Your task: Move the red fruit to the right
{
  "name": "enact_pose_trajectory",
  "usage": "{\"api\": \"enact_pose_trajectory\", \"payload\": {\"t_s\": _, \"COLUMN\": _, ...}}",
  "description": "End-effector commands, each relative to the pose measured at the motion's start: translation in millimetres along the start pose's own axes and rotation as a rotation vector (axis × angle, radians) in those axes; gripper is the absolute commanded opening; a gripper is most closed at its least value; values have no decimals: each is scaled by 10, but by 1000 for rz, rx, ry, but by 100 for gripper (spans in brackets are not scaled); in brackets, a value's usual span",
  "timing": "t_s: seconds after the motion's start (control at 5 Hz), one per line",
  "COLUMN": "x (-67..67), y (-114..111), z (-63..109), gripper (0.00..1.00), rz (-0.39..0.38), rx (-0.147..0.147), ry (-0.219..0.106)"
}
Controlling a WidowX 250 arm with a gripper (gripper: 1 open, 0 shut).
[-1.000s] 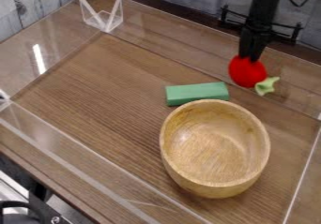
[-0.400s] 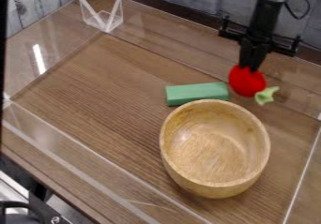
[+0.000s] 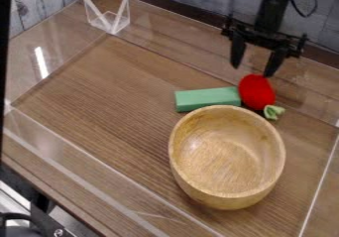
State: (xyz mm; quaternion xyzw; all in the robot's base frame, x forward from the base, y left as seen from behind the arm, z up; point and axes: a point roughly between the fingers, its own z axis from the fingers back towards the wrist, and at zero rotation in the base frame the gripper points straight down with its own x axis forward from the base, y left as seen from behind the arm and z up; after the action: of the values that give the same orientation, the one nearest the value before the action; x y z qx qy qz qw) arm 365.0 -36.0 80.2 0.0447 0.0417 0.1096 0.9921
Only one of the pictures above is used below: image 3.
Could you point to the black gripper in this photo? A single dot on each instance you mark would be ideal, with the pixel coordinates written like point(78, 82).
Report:
point(263, 33)

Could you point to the red plush strawberry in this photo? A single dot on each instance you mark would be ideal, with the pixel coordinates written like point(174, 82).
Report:
point(258, 96)

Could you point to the green foam block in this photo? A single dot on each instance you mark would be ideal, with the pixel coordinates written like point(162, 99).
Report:
point(193, 99)

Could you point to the wooden bowl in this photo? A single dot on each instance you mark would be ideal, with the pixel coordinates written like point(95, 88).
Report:
point(227, 156)

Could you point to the clear acrylic tray enclosure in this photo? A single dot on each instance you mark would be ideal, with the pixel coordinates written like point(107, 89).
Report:
point(91, 115)

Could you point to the black metal table bracket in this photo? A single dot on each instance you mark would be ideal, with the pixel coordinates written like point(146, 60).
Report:
point(47, 224)

